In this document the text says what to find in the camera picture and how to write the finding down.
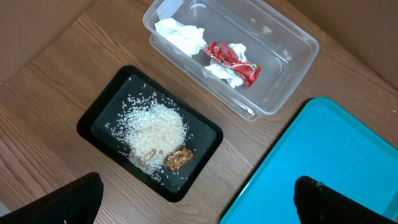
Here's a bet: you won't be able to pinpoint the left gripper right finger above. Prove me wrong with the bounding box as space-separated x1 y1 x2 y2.
294 175 396 224

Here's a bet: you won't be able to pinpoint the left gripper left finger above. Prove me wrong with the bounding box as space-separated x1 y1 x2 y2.
1 172 104 224

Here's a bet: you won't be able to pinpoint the teal serving tray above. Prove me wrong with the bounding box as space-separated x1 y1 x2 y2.
221 98 397 224

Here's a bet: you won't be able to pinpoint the brown food scraps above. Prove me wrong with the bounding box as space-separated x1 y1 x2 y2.
164 146 193 172

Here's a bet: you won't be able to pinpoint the red snack wrapper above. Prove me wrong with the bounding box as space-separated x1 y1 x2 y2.
205 41 261 87

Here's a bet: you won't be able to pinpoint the white tissue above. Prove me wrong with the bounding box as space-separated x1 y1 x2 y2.
205 43 248 88
155 18 208 57

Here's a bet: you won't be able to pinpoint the white rice pile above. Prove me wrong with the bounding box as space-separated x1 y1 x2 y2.
103 75 189 187

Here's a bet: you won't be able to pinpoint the black rectangular tray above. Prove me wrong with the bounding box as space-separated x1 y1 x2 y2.
76 65 223 202

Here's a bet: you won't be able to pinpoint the clear plastic bin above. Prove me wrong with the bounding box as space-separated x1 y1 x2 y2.
143 0 320 120

